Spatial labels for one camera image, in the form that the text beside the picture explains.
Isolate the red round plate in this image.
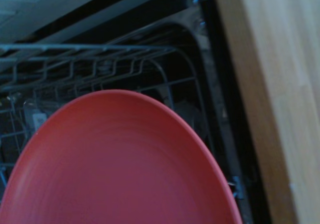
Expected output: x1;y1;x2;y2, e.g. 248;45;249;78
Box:
0;89;243;224

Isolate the dishwasher body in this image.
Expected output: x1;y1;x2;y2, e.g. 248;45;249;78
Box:
24;0;274;224

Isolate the grey wire dishwasher rack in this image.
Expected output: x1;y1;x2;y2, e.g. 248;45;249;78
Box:
0;43;245;200

